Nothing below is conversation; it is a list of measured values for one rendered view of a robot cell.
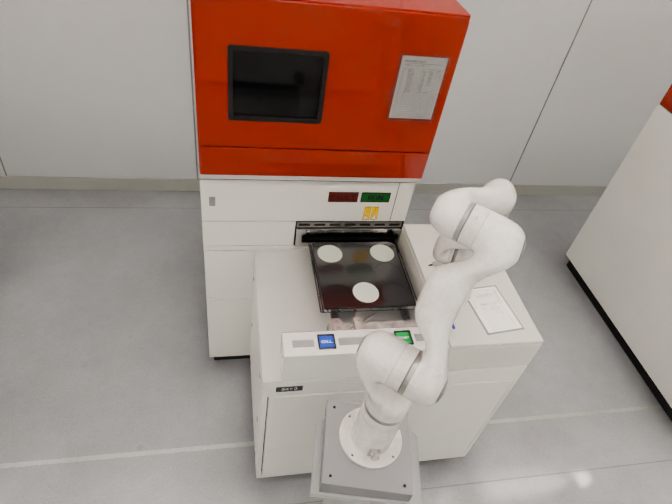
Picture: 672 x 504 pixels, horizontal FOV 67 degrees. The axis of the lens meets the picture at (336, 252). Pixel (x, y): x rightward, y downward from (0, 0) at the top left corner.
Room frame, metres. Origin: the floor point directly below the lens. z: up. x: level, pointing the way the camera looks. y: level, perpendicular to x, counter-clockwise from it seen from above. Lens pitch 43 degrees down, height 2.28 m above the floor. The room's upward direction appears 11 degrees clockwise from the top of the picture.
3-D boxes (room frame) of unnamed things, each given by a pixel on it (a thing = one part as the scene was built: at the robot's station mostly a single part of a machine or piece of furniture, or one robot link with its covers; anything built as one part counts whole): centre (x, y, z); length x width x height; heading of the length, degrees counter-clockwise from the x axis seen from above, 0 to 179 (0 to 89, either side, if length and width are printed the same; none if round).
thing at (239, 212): (1.57, 0.14, 1.02); 0.82 x 0.03 x 0.40; 107
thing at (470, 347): (1.42, -0.51, 0.89); 0.62 x 0.35 x 0.14; 17
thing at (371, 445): (0.76, -0.21, 0.96); 0.19 x 0.19 x 0.18
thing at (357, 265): (1.41, -0.11, 0.90); 0.34 x 0.34 x 0.01; 17
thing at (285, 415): (1.33, -0.22, 0.41); 0.97 x 0.64 x 0.82; 107
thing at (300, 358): (1.04, -0.15, 0.89); 0.55 x 0.09 x 0.14; 107
